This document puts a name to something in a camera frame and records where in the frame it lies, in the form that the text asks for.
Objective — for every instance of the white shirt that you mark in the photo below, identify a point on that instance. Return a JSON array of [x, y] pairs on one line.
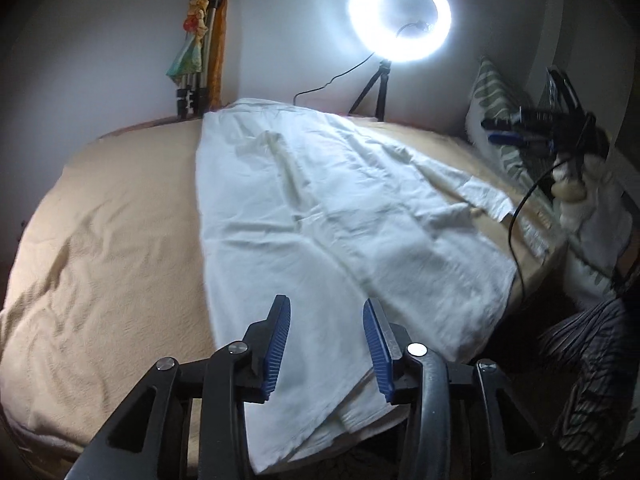
[[325, 210]]

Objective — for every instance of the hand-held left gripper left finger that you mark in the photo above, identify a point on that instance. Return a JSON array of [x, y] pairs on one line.
[[276, 347]]

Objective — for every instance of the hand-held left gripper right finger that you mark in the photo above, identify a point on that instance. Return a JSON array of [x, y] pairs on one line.
[[377, 352]]

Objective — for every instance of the green patterned pillow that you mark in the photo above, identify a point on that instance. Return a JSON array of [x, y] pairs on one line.
[[492, 90]]

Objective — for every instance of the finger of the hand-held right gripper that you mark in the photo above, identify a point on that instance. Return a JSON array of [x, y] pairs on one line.
[[505, 139], [500, 123]]

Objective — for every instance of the person's right hand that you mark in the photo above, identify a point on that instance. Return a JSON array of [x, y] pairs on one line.
[[567, 185]]

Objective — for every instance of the person's striped pants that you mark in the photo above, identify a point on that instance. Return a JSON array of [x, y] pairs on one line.
[[595, 385]]

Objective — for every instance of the beige bed blanket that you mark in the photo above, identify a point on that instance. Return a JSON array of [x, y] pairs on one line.
[[110, 240]]

